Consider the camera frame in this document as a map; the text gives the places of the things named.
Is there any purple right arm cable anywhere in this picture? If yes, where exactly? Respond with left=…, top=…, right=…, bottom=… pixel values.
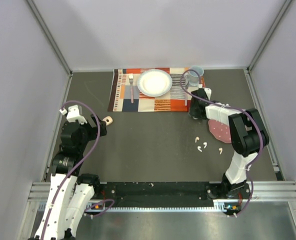
left=180, top=69, right=266, bottom=218

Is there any pink handled metal fork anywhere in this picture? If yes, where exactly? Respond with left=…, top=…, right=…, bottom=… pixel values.
left=128, top=73, right=134, bottom=104

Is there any beige case with black oval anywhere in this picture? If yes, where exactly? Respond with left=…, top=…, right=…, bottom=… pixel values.
left=103, top=116, right=113, bottom=126

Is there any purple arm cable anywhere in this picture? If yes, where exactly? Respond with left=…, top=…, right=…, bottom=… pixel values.
left=180, top=69, right=266, bottom=218
left=39, top=100, right=115, bottom=240

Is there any multicoloured patchwork placemat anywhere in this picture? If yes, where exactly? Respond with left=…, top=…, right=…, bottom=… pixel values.
left=108, top=66, right=206, bottom=113

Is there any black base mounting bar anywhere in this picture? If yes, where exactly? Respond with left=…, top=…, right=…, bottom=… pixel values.
left=97, top=181, right=229, bottom=208

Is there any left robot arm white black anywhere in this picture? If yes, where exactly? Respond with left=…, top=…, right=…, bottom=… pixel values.
left=33, top=115, right=107, bottom=240

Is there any white plate with blue rim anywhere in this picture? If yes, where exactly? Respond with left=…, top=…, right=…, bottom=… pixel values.
left=136, top=69, right=173, bottom=97

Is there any pink dotted plate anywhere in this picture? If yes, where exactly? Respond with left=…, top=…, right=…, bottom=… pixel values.
left=208, top=119, right=232, bottom=144

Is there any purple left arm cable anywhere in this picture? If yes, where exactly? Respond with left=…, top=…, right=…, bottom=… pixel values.
left=39, top=100, right=115, bottom=240

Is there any pink handled knife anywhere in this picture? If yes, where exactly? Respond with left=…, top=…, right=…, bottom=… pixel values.
left=184, top=82, right=189, bottom=106

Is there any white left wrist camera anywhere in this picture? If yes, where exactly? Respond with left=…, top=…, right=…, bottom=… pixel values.
left=59, top=104, right=88, bottom=125

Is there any light blue mug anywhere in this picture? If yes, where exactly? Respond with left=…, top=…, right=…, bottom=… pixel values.
left=184, top=65, right=204, bottom=87

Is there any grey slotted cable duct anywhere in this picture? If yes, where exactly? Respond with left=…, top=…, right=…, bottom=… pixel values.
left=37, top=201, right=239, bottom=213

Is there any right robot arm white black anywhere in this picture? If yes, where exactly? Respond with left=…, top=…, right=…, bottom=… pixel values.
left=189, top=88, right=270, bottom=198

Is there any aluminium frame post left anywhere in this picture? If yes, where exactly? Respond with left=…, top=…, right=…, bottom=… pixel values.
left=25, top=0, right=73, bottom=76

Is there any aluminium frame post right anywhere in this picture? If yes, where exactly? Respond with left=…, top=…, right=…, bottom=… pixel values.
left=246, top=0, right=293, bottom=74

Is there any aluminium frame post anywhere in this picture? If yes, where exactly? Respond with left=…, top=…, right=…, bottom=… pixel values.
left=246, top=0, right=293, bottom=74
left=25, top=0, right=73, bottom=76

